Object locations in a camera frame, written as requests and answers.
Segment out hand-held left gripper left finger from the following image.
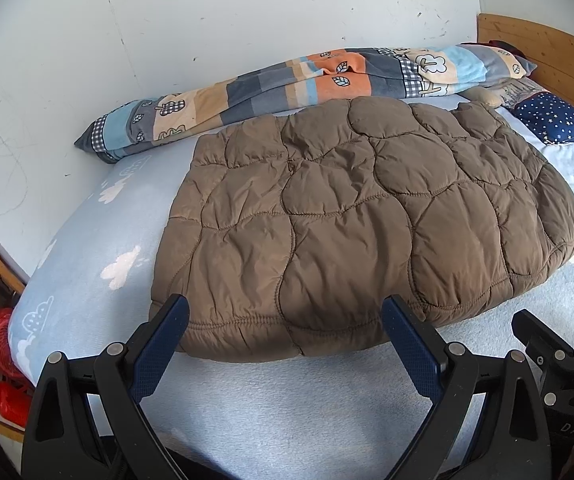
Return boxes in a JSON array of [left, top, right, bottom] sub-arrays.
[[21, 294, 190, 480]]

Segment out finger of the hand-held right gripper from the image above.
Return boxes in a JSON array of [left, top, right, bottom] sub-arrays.
[[511, 309, 574, 410]]

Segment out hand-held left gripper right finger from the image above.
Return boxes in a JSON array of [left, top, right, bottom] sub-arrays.
[[382, 294, 552, 480]]

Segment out brown quilted hooded jacket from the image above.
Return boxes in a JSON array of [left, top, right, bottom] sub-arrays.
[[149, 96, 574, 361]]

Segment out red plastic mesh basket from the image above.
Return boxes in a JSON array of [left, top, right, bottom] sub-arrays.
[[0, 308, 24, 376]]

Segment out red plastic container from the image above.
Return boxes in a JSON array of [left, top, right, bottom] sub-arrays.
[[0, 370, 33, 418]]

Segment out navy dotted pillow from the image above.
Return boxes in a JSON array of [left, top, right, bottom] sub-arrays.
[[513, 91, 574, 147]]

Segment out beige pillow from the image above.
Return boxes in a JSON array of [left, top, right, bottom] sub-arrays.
[[464, 77, 550, 108]]

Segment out wooden headboard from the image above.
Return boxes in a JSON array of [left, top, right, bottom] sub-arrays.
[[476, 12, 574, 153]]

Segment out dark red cloth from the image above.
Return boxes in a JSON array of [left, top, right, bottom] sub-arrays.
[[484, 39, 525, 58]]

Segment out patchwork print rolled blanket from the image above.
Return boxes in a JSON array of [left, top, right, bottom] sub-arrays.
[[74, 45, 538, 165]]

